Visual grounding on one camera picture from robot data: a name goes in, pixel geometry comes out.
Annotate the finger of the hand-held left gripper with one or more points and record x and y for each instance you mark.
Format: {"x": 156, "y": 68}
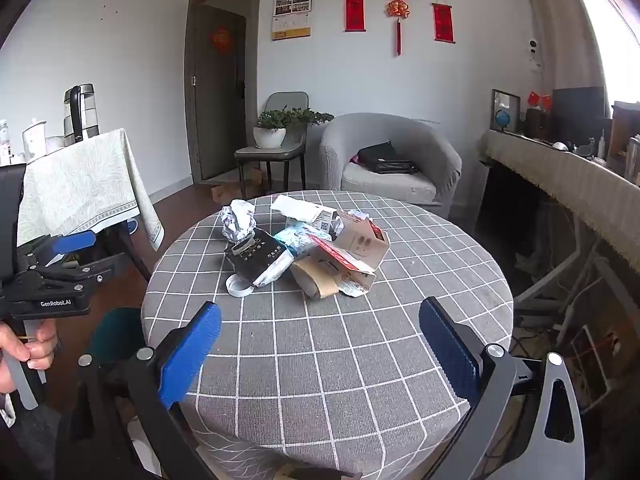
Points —
{"x": 75, "y": 242}
{"x": 95, "y": 270}

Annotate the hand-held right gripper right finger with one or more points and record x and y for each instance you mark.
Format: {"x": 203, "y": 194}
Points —
{"x": 450, "y": 355}

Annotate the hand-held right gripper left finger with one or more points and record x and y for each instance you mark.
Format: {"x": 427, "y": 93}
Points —
{"x": 192, "y": 355}

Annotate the white round lid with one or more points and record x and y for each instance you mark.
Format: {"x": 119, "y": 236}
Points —
{"x": 239, "y": 287}

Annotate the black patterned box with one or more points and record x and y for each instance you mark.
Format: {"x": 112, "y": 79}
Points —
{"x": 255, "y": 256}

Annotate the silver foil ball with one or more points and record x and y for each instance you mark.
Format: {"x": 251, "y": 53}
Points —
{"x": 237, "y": 220}

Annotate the brown cardboard box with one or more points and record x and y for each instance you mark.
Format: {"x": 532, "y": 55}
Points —
{"x": 362, "y": 242}

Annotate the brown paper roll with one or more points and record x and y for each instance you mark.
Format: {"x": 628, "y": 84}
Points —
{"x": 315, "y": 280}

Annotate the blue and white wrapper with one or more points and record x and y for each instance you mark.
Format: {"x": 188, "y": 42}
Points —
{"x": 295, "y": 240}

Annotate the red and white carton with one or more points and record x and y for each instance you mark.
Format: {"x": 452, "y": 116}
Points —
{"x": 332, "y": 254}

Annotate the white printed carton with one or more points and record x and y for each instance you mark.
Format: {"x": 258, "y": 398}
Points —
{"x": 300, "y": 210}

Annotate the person's left hand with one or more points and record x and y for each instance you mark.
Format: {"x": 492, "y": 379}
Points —
{"x": 30, "y": 345}

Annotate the pale patterned tablecloth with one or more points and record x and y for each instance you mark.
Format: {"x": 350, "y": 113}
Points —
{"x": 85, "y": 185}

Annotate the teal chair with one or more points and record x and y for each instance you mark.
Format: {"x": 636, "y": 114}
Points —
{"x": 117, "y": 335}

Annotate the white jug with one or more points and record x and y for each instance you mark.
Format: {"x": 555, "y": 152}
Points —
{"x": 34, "y": 142}

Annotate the clear plastic bottle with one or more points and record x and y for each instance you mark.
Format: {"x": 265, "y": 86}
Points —
{"x": 5, "y": 145}

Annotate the grey checked tablecloth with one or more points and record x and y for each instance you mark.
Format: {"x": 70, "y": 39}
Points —
{"x": 320, "y": 360}

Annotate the glass electric kettle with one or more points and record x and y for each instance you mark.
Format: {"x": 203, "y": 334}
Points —
{"x": 87, "y": 115}

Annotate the cardboard box on floor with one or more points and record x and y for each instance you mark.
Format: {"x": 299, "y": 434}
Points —
{"x": 225, "y": 192}

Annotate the grey armchair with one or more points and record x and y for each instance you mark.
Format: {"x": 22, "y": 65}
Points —
{"x": 435, "y": 160}

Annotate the dark wooden door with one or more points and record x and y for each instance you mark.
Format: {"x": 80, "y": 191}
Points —
{"x": 220, "y": 110}

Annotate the black bag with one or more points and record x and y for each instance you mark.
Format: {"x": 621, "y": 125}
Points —
{"x": 385, "y": 157}

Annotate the beige fringed cloth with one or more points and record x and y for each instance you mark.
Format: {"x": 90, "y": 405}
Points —
{"x": 565, "y": 180}

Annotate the potted green plant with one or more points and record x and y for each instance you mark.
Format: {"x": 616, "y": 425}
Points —
{"x": 270, "y": 135}

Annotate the small blue globe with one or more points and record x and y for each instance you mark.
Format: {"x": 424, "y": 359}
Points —
{"x": 502, "y": 119}

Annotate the red door ornament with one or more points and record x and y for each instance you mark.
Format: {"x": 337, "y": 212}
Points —
{"x": 221, "y": 40}

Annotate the grey dining chair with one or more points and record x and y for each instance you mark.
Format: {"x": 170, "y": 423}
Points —
{"x": 287, "y": 105}

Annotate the small red flags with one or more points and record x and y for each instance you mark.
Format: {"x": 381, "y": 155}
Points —
{"x": 542, "y": 101}

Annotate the black monitor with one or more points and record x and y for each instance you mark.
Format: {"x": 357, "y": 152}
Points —
{"x": 580, "y": 110}

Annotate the red hanging scroll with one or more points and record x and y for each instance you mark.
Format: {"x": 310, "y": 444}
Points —
{"x": 354, "y": 12}
{"x": 443, "y": 22}

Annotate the window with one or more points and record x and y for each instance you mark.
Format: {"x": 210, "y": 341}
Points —
{"x": 615, "y": 35}

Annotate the picture frame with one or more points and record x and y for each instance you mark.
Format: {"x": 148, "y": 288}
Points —
{"x": 512, "y": 102}

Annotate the wall calendar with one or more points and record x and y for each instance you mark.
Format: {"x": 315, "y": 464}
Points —
{"x": 291, "y": 17}

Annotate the white security camera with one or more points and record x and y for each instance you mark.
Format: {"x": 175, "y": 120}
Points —
{"x": 535, "y": 52}

